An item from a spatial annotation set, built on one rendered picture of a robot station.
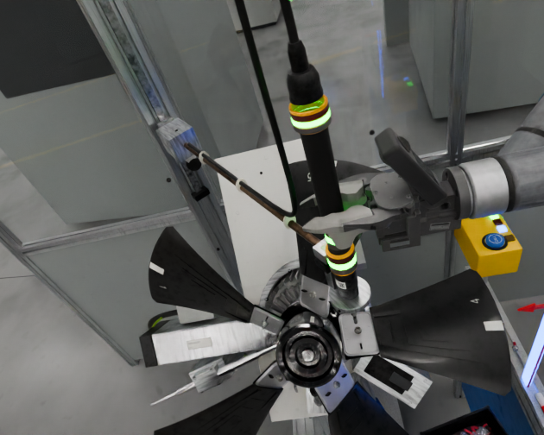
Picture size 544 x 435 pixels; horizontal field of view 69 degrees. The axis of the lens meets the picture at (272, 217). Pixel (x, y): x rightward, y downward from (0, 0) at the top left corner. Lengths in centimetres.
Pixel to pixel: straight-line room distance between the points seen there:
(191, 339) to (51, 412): 180
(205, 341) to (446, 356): 51
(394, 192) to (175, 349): 66
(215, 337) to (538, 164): 71
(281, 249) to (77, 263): 108
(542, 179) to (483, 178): 7
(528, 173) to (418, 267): 131
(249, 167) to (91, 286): 117
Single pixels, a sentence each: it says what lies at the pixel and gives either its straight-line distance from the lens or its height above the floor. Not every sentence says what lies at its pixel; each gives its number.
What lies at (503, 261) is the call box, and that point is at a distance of 111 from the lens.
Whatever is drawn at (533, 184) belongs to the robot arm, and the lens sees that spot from 58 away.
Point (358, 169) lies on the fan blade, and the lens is 72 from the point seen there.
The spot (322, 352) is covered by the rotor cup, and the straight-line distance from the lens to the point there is 75.
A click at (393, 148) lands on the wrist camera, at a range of 48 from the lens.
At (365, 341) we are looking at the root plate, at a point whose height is 119.
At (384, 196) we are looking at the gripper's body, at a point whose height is 153.
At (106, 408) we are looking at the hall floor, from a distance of 250.
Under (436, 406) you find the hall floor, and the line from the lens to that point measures 202.
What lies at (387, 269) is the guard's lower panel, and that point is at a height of 45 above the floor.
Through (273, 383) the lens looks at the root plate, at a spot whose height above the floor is 112.
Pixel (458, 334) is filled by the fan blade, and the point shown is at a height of 117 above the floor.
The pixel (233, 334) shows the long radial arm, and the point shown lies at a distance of 94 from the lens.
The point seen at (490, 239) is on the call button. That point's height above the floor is 108.
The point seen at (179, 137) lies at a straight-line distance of 104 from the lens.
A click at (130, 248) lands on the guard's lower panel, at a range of 171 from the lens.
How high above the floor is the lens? 188
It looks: 41 degrees down
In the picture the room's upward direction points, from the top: 20 degrees counter-clockwise
